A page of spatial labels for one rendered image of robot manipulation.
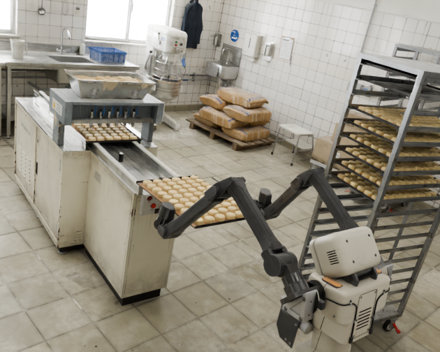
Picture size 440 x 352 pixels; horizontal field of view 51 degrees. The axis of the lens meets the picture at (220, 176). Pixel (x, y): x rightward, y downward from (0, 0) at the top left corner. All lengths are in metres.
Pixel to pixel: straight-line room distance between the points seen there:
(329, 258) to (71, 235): 2.30
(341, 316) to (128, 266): 1.66
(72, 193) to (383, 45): 4.30
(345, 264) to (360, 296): 0.13
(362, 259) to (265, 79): 5.82
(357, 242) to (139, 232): 1.56
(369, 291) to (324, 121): 5.09
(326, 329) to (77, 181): 2.14
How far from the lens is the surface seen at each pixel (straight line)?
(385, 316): 3.54
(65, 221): 3.48
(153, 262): 3.07
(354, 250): 1.67
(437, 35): 6.00
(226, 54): 7.91
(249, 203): 1.72
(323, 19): 6.76
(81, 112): 3.28
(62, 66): 5.80
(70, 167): 3.30
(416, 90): 2.63
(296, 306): 1.64
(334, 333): 1.78
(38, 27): 6.44
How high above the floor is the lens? 2.01
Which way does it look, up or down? 22 degrees down
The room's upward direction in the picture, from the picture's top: 11 degrees clockwise
